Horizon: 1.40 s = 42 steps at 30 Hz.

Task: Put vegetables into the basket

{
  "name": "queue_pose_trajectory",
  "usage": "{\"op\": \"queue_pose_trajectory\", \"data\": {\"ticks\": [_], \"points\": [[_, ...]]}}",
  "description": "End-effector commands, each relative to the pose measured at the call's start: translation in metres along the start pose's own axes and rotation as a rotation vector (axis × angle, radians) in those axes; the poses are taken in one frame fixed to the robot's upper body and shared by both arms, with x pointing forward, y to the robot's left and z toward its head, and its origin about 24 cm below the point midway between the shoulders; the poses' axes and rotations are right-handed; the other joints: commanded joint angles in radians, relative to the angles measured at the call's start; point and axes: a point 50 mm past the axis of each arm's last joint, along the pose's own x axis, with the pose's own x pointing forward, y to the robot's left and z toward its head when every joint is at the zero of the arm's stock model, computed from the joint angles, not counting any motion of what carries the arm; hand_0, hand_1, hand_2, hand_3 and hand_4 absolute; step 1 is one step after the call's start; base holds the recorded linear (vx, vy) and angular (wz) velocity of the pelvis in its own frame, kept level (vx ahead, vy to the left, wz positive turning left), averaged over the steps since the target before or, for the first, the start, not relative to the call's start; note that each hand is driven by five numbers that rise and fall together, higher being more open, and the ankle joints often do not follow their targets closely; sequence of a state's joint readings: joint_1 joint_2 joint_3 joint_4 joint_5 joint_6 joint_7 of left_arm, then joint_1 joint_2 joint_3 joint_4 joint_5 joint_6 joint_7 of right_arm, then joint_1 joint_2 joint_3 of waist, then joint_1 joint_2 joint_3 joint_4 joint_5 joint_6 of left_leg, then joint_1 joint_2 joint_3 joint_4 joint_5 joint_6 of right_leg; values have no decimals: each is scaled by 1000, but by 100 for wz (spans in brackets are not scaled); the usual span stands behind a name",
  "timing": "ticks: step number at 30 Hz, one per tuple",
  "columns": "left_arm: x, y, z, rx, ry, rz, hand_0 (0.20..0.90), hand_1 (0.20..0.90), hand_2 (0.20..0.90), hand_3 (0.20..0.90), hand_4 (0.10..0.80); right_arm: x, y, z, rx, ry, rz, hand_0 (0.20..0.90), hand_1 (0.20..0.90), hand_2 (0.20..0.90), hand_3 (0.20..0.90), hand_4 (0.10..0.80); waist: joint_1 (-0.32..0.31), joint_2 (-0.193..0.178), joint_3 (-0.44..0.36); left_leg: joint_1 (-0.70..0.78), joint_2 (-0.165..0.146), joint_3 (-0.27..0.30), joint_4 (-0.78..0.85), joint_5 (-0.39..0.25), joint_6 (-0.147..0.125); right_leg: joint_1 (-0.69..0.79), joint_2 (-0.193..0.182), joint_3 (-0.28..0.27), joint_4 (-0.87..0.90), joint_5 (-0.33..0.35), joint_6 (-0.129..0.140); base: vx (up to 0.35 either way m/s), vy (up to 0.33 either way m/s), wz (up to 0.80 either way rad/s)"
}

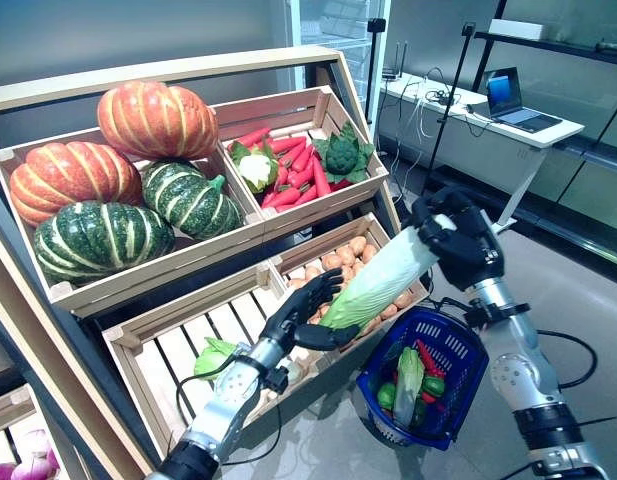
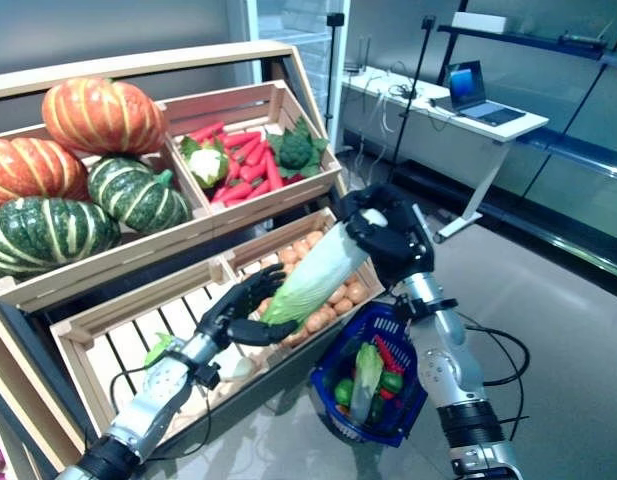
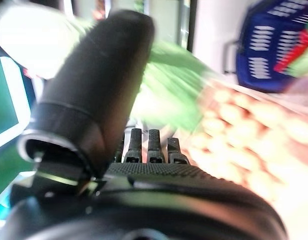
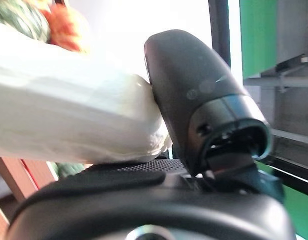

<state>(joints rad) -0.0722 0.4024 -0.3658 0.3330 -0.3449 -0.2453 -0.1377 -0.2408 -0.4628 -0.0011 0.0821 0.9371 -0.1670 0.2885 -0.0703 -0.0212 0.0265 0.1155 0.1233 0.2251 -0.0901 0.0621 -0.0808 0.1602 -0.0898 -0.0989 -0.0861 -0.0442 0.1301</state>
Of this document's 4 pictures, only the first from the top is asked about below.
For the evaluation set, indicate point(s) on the wooden crate of pumpkins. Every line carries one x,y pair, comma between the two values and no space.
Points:
163,267

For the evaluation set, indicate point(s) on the wooden crate of potatoes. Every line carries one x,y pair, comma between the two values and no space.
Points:
328,240

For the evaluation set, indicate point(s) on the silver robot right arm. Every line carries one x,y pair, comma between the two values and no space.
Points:
518,370

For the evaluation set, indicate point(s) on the wooden crate of turnips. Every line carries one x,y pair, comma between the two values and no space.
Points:
8,402

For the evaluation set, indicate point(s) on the green striped pumpkin with stem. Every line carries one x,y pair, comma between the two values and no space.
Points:
190,200

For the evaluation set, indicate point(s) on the red chili pepper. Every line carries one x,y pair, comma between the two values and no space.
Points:
428,360

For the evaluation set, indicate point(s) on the red carrot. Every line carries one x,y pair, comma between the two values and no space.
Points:
306,195
288,145
283,197
321,177
250,137

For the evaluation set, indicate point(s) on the black camera pole with base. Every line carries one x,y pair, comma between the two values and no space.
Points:
451,95

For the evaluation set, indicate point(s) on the white box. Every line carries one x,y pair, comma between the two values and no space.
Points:
518,29

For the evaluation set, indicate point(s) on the white cauliflower green leaves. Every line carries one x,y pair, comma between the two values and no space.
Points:
258,167

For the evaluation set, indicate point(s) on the black router with antennas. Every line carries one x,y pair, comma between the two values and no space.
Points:
392,75

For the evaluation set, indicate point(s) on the wooden crate of carrots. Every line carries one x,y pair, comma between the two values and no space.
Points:
328,205

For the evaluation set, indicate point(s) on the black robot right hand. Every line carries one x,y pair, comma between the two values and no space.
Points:
468,250

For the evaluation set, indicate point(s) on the wooden crate white slat floor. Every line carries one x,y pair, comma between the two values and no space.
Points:
173,360

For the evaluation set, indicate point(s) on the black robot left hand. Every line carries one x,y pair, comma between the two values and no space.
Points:
288,320

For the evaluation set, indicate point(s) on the white desk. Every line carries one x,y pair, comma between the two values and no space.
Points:
553,135

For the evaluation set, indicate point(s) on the white framed glass cabinet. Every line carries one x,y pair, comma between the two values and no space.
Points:
338,30

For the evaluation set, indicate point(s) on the open grey laptop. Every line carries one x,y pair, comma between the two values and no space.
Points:
510,97

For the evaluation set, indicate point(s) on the green broccoli with leaves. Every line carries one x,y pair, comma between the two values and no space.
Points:
344,155

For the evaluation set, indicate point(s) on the wooden produce display stand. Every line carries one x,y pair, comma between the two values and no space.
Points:
138,75

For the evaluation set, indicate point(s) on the large orange striped pumpkin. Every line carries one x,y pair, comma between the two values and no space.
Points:
155,120

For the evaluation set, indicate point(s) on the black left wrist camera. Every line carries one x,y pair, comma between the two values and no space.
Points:
277,380

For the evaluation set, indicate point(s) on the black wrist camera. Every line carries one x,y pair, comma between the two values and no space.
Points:
277,380
478,316

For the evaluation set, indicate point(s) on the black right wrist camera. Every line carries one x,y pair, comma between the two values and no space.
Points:
478,316

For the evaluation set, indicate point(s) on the brown potato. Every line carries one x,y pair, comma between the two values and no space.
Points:
297,282
405,300
330,261
369,252
388,312
358,245
312,272
344,256

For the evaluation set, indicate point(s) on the blue plastic shopping basket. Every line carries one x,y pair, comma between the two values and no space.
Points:
468,365

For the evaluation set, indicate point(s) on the large green striped pumpkin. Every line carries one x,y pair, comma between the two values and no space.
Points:
100,242

